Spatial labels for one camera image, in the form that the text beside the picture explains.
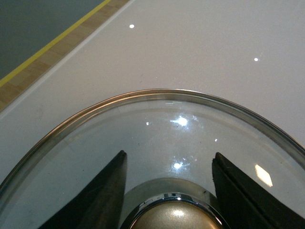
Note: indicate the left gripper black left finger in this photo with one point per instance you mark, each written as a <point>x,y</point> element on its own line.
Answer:
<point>99,204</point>

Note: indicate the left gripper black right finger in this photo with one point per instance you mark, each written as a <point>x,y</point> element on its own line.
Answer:
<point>244,204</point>

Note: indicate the glass pot lid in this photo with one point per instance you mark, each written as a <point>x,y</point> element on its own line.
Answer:
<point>170,138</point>

